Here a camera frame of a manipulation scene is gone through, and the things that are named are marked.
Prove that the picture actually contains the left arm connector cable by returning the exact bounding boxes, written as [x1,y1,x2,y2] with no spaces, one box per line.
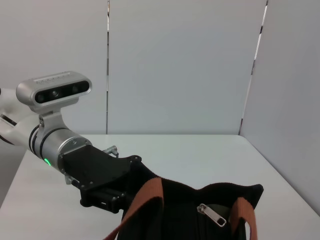
[102,144,120,159]

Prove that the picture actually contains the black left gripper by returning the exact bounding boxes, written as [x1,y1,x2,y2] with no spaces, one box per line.
[59,144,142,214]

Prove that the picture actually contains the black food bag orange handles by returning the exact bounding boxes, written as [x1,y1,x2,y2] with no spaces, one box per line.
[102,161,265,240]

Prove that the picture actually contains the silver zipper pull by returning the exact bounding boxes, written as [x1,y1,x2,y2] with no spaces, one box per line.
[197,203,227,228]

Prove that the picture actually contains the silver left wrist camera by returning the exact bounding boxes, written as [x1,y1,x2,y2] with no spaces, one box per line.
[15,70,93,131]

